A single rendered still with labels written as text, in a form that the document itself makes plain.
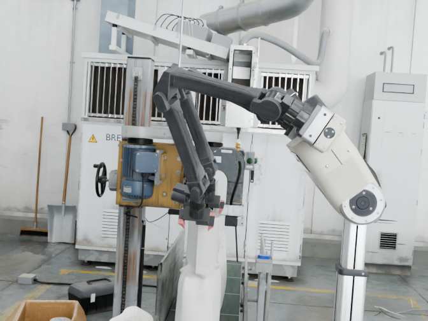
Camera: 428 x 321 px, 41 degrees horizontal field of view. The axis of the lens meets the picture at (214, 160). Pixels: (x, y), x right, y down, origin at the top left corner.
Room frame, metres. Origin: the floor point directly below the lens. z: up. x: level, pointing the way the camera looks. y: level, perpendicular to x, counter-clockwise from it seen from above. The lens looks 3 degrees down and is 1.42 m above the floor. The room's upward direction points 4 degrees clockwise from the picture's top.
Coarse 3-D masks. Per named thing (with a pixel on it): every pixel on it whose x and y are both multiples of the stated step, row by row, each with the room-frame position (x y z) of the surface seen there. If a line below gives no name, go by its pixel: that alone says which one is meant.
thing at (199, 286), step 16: (192, 224) 2.37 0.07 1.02; (192, 240) 2.36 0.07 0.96; (208, 240) 2.36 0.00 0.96; (192, 256) 2.35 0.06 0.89; (208, 256) 2.37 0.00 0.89; (192, 272) 2.30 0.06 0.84; (208, 272) 2.36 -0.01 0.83; (192, 288) 2.31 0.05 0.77; (208, 288) 2.30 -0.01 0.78; (176, 304) 2.36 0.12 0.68; (192, 304) 2.29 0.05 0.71; (208, 304) 2.30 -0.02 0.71; (176, 320) 2.33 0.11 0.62; (192, 320) 2.29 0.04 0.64; (208, 320) 2.30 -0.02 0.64
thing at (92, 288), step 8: (88, 280) 4.31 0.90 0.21; (96, 280) 4.35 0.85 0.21; (104, 280) 4.38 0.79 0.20; (112, 280) 4.40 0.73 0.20; (72, 288) 4.21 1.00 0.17; (80, 288) 4.16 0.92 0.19; (88, 288) 4.16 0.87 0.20; (96, 288) 4.20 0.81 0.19; (104, 288) 4.24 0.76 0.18; (112, 288) 4.28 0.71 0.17; (72, 296) 4.20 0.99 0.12; (80, 296) 4.10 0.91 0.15; (88, 296) 4.13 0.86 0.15; (96, 296) 4.18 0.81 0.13; (104, 296) 4.23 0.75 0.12; (112, 296) 4.27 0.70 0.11; (80, 304) 4.11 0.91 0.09; (88, 304) 4.13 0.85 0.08; (96, 304) 4.18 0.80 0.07; (104, 304) 4.23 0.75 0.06; (112, 304) 4.28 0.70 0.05; (88, 312) 4.14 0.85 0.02; (96, 312) 4.19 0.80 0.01
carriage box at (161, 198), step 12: (120, 144) 2.79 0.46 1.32; (156, 144) 2.78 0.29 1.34; (168, 144) 2.96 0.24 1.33; (120, 156) 2.79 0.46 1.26; (168, 156) 2.78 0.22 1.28; (120, 168) 2.79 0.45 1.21; (168, 168) 2.78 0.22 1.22; (180, 168) 2.78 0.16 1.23; (120, 180) 2.79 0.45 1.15; (168, 180) 2.78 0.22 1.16; (180, 180) 2.77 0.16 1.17; (120, 192) 2.79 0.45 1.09; (156, 192) 2.78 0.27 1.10; (168, 192) 2.78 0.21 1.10; (120, 204) 2.79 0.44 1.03; (132, 204) 2.79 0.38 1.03; (144, 204) 2.79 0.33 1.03; (156, 204) 2.78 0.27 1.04; (168, 204) 2.78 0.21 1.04; (180, 204) 2.77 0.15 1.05
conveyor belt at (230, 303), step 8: (232, 264) 4.43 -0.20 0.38; (240, 264) 4.45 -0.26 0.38; (232, 272) 4.19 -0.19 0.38; (240, 272) 4.20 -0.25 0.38; (232, 280) 3.95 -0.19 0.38; (240, 280) 3.96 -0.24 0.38; (232, 288) 3.76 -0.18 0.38; (224, 296) 3.55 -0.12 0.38; (232, 296) 3.56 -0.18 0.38; (224, 304) 3.38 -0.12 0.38; (232, 304) 3.39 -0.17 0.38; (224, 312) 3.24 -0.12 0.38; (232, 312) 3.25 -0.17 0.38; (168, 320) 3.03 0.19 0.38; (224, 320) 3.09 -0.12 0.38; (232, 320) 3.10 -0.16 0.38
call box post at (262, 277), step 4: (260, 272) 2.64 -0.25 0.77; (260, 276) 2.64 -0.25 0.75; (264, 276) 2.64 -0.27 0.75; (260, 280) 2.64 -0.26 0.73; (264, 280) 2.64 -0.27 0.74; (260, 284) 2.64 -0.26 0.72; (264, 284) 2.64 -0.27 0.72; (260, 288) 2.64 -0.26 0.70; (264, 288) 2.64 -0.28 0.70; (260, 292) 2.64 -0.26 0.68; (264, 292) 2.64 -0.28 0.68; (260, 296) 2.64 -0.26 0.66; (264, 296) 2.64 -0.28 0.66; (260, 300) 2.64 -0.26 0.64; (260, 304) 2.64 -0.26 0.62; (260, 308) 2.64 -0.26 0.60; (260, 312) 2.64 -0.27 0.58; (260, 316) 2.64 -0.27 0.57; (260, 320) 2.64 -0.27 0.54
